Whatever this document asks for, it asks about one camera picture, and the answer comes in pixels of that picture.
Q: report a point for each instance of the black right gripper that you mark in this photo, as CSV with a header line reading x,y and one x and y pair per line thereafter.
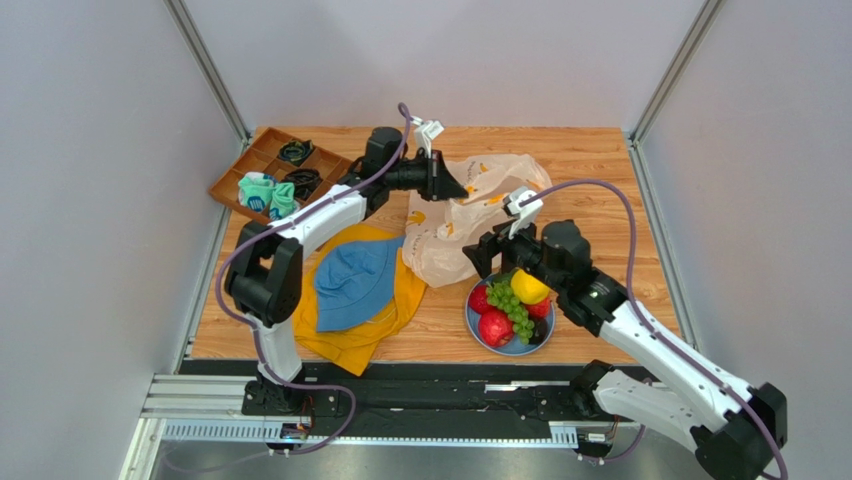
x,y
501,246

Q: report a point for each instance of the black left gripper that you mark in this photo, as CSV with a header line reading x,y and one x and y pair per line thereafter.
x,y
438,185

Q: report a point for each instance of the green grape bunch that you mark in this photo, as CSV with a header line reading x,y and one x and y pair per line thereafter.
x,y
501,297

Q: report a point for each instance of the banana print plastic bag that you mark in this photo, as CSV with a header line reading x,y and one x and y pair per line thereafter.
x,y
436,232

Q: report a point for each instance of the red strawberry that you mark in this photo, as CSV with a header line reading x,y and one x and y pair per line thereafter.
x,y
539,310
478,300

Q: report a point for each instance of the yellow lemon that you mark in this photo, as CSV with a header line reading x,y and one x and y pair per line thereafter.
x,y
527,288

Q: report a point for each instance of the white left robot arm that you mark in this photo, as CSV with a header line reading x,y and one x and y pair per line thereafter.
x,y
263,275

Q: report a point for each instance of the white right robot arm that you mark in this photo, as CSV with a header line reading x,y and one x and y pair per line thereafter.
x,y
734,430

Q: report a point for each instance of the red apple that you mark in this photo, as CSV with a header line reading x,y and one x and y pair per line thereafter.
x,y
495,328

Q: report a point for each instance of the dark plum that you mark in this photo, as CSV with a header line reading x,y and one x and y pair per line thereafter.
x,y
539,331

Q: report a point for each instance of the blue bucket hat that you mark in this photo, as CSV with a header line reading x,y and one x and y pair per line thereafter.
x,y
354,282

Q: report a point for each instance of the dark rolled sock front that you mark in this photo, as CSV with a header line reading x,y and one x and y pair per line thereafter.
x,y
305,181

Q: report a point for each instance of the dark rolled sock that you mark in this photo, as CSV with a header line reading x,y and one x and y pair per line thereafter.
x,y
305,181
295,152

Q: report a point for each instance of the dark rolled sock back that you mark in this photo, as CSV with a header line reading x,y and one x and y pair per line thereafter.
x,y
295,152

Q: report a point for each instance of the yellow cloth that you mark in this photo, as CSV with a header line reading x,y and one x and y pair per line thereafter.
x,y
353,349

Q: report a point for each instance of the teal sock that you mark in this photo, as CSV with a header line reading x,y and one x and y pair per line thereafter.
x,y
282,202
255,190

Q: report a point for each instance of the brown divided organizer tray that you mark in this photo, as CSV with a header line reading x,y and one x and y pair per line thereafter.
x,y
261,156

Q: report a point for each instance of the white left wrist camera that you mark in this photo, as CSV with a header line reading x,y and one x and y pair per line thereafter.
x,y
426,131

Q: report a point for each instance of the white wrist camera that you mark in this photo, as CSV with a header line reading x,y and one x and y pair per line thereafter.
x,y
426,131
523,206

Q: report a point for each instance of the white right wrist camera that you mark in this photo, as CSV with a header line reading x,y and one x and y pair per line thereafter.
x,y
523,206

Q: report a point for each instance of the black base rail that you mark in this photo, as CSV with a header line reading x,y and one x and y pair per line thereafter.
x,y
441,401

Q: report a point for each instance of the aluminium frame rail right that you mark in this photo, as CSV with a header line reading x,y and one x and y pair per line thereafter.
x,y
687,48

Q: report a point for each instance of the aluminium frame rail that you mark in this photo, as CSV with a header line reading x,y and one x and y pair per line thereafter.
x,y
687,48
192,36

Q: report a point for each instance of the aluminium frame rail left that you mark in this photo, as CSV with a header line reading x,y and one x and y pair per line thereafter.
x,y
192,36

